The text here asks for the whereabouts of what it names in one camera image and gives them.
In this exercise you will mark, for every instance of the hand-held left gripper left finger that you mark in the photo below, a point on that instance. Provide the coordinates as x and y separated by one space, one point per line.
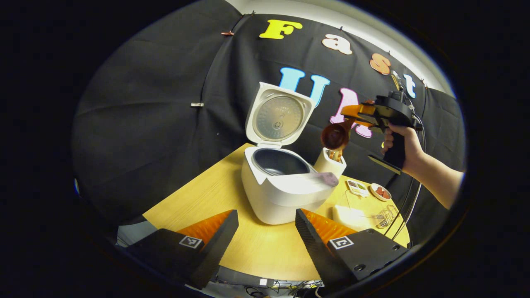
215 252

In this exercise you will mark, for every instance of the white toaster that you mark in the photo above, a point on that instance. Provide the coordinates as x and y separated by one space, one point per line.
327 169

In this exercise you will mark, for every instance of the white cloth clip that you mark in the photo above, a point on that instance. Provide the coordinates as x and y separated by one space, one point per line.
197 104

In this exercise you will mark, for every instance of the white rice cooker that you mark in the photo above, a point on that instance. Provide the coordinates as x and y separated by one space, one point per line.
285 203

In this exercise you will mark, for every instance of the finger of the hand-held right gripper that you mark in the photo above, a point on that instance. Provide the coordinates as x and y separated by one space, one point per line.
363 123
356 111

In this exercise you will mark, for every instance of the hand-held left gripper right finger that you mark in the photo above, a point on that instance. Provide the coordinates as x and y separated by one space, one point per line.
314 252

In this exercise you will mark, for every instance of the toasted bread slice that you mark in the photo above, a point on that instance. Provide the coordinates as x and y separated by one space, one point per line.
336 156

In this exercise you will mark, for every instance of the white divided bean dish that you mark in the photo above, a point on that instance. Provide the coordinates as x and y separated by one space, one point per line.
357 188

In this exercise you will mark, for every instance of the small white round plate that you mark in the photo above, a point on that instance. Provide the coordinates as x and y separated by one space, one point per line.
374 194

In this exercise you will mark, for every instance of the wooden spoon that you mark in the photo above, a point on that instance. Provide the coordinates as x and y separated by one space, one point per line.
334 135

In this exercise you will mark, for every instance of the black backdrop cloth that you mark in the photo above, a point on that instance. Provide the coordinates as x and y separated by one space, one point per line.
145 124

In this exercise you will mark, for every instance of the clear box of rice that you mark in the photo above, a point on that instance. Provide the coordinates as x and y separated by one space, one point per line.
348 217

